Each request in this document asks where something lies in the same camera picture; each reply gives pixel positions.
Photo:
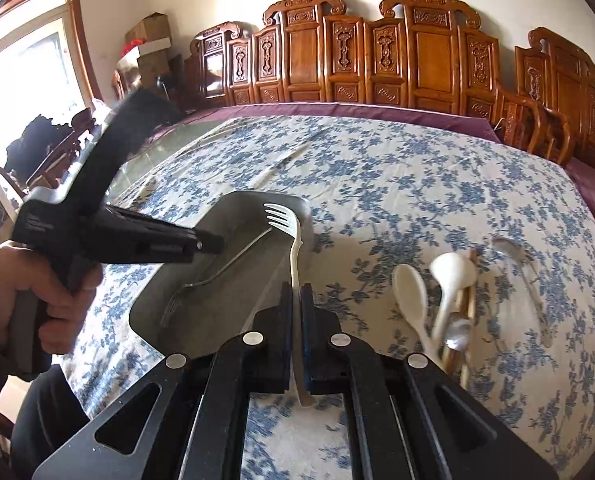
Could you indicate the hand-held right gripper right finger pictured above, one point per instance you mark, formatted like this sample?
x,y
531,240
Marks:
x,y
306,330

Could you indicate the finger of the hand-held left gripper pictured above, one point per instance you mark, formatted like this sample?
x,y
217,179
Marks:
x,y
192,250
152,225

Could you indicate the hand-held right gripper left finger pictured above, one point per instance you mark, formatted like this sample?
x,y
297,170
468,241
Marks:
x,y
286,340

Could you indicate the metal fork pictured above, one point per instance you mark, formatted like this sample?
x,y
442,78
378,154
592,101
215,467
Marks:
x,y
171,307

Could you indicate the metal tray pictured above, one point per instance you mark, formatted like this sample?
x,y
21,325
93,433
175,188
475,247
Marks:
x,y
202,320

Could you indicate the white plastic fork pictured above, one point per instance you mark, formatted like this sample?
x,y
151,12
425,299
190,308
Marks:
x,y
295,255

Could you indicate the white plastic spoon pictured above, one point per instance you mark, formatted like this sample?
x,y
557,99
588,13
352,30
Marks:
x,y
410,285

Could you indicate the small metal spoon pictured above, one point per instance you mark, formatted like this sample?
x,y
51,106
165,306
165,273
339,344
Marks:
x,y
457,335

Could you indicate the white deep soup spoon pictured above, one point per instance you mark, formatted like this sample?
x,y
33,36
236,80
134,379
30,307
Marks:
x,y
455,270

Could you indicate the large metal spoon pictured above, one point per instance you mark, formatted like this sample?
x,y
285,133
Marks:
x,y
507,248

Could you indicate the person's left hand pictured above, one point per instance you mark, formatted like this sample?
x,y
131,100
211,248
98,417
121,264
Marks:
x,y
7,270

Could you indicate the dark clothes pile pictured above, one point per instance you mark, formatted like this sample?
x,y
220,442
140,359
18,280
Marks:
x,y
37,142

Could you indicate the wooden dining chair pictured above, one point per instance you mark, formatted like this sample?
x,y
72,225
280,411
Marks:
x,y
72,135

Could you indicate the wooden framed window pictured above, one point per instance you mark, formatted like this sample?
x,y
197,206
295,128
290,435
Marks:
x,y
22,75

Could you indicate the brown cardboard box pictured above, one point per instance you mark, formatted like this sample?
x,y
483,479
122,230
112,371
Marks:
x,y
150,27
153,67

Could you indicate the white cardboard box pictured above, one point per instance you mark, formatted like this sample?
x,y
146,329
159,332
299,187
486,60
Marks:
x,y
150,47

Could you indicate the blue floral tablecloth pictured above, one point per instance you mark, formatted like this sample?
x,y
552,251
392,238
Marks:
x,y
402,170

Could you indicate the person's dark clothing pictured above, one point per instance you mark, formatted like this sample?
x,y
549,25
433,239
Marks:
x,y
52,410

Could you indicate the long purple sofa cushion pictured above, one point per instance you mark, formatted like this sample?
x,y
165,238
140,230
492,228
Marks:
x,y
327,108

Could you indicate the long carved wooden sofa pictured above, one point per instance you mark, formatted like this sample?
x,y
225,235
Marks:
x,y
352,55

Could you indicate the short purple seat cushion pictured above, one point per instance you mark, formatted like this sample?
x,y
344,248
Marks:
x,y
592,175

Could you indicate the carved wooden armchair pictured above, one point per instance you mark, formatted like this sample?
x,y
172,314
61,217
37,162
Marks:
x,y
567,90

